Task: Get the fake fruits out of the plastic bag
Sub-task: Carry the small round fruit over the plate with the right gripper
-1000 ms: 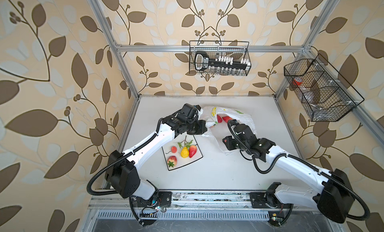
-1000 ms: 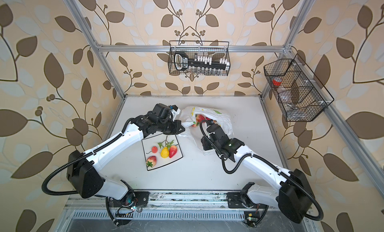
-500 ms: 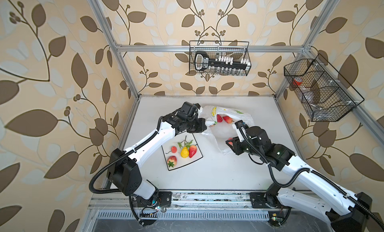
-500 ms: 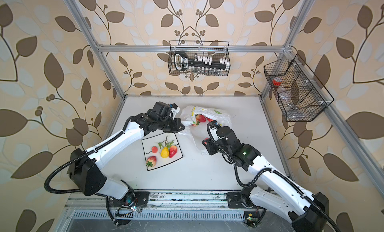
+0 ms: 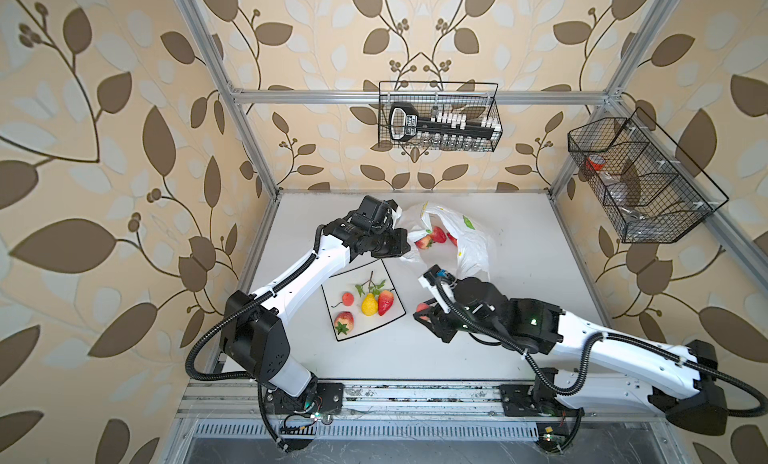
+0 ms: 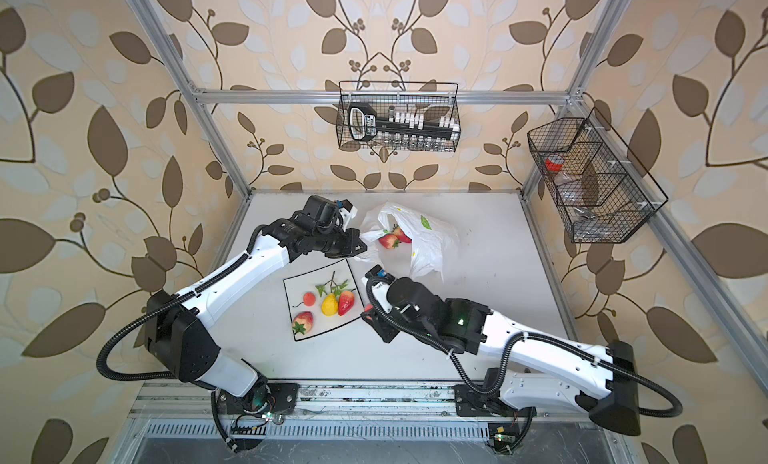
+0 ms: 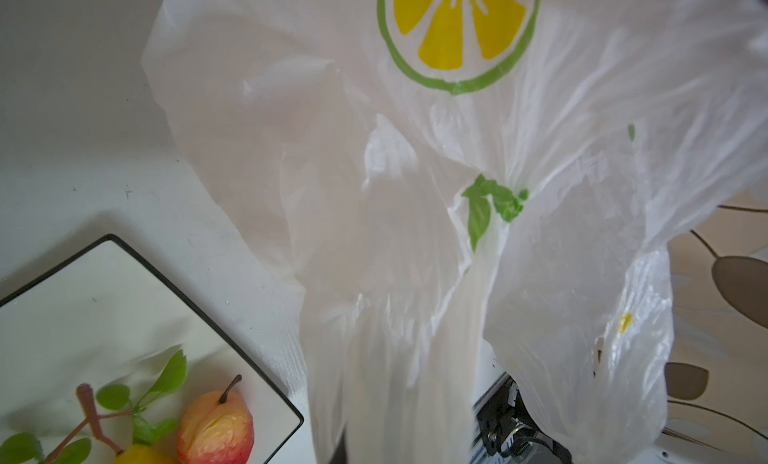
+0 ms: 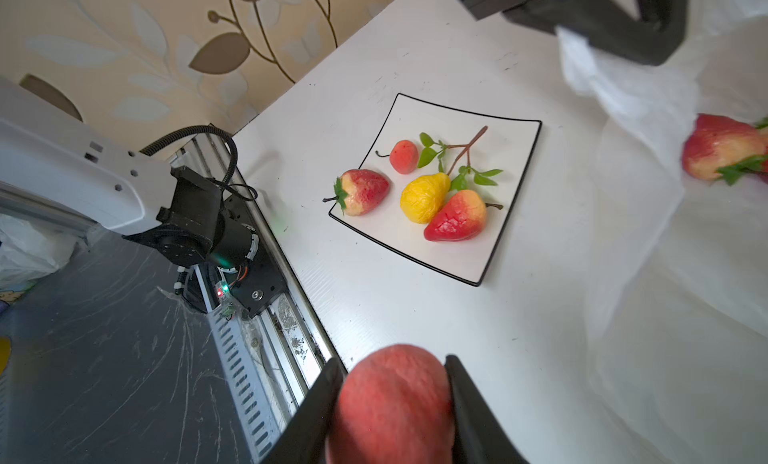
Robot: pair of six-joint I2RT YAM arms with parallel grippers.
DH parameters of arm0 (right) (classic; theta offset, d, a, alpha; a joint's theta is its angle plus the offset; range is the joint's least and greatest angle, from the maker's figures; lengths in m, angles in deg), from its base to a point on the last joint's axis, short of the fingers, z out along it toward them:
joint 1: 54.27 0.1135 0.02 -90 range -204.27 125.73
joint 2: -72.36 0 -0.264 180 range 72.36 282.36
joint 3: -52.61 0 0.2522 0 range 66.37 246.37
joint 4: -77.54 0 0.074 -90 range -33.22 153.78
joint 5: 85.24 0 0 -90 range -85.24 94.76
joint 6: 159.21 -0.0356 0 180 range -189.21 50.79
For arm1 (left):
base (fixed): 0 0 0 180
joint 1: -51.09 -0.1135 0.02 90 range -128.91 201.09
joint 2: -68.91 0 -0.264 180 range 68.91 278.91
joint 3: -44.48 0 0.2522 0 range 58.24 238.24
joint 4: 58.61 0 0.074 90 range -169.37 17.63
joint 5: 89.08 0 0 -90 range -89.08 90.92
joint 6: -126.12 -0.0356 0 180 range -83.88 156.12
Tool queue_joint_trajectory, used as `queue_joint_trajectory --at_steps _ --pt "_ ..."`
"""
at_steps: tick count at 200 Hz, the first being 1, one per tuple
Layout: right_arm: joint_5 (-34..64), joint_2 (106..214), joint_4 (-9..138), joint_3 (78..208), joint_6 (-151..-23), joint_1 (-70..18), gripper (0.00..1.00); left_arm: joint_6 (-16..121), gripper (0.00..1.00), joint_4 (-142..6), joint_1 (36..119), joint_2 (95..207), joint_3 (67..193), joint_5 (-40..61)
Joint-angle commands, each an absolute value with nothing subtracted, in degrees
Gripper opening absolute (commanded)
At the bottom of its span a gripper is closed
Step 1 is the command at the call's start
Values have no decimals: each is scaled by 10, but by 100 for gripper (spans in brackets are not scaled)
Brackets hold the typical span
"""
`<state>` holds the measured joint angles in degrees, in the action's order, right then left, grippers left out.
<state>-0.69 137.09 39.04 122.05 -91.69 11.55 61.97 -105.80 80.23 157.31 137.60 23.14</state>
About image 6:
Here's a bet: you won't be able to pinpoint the black wire basket right wall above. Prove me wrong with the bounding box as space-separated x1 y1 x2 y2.
527 109 669 244

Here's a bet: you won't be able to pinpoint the red fake strawberry green leaves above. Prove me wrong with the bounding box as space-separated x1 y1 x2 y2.
378 234 401 250

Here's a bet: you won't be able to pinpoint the black wire basket wall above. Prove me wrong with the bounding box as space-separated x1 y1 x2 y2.
527 109 669 244
335 80 462 153

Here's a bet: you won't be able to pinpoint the black wire basket back wall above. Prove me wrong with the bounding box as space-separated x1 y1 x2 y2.
335 80 462 153

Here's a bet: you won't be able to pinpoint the white tray black rim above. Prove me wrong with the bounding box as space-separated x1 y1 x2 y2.
283 260 365 342

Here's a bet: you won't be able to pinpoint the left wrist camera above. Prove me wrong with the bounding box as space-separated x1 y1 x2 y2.
335 200 357 222

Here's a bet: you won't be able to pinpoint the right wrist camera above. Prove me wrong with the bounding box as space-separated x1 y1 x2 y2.
365 265 396 295

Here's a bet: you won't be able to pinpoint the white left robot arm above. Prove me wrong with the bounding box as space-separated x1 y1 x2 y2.
96 195 367 398

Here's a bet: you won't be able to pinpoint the yellow fake lemon with leaves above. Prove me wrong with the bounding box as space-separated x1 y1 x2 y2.
315 274 348 317

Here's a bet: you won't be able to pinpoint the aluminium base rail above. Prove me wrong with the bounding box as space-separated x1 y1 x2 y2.
128 378 625 444

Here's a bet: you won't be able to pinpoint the red fake pear with stem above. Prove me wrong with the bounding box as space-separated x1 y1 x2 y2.
392 226 412 244

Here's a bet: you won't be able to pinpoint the red green fake apple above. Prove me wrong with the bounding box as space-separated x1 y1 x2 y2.
291 312 314 337

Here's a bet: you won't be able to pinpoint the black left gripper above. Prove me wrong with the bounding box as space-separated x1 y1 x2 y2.
311 226 370 254

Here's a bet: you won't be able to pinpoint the small red fake cherry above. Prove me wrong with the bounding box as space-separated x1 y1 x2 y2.
295 292 317 308

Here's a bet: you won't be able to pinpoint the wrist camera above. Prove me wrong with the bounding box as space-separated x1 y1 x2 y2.
365 265 396 295
335 200 357 222

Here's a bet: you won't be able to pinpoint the white plastic bag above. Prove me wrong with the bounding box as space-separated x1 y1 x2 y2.
355 201 459 280

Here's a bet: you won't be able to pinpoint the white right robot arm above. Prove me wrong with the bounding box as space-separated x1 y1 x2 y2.
362 270 683 436

